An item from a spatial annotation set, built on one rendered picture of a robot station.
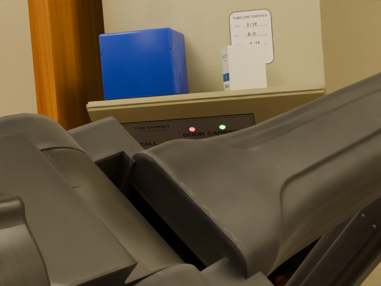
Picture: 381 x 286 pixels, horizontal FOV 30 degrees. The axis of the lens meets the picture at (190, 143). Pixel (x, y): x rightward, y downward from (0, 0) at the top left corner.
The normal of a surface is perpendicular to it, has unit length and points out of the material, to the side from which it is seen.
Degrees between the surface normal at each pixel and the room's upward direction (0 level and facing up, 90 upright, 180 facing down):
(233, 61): 90
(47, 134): 44
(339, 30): 90
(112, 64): 90
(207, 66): 90
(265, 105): 135
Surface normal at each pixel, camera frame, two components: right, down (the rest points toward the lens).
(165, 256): 0.59, -0.75
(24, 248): 0.71, -0.46
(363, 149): 0.35, -0.70
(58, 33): 0.98, -0.07
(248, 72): 0.12, 0.04
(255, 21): -0.18, 0.07
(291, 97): -0.07, 0.75
